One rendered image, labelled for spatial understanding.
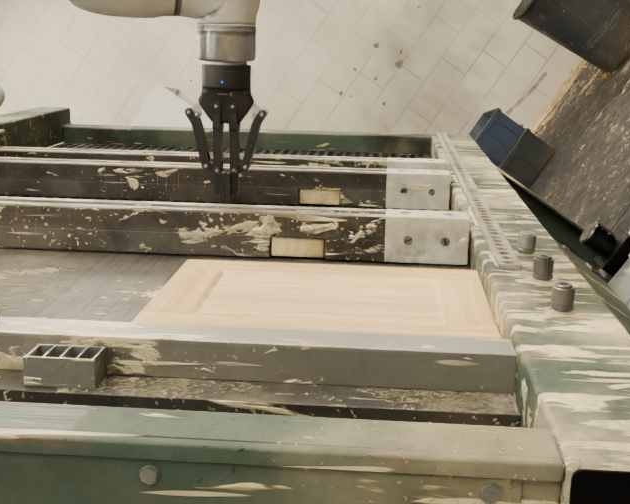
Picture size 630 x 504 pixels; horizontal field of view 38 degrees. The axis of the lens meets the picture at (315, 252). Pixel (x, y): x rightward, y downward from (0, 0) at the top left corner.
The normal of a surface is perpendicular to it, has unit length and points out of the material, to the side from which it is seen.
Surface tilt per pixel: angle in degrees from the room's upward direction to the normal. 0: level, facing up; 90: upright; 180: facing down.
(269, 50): 90
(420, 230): 90
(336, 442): 56
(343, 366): 90
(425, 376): 90
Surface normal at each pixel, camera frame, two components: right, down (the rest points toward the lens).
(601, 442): 0.02, -0.97
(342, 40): -0.02, 0.14
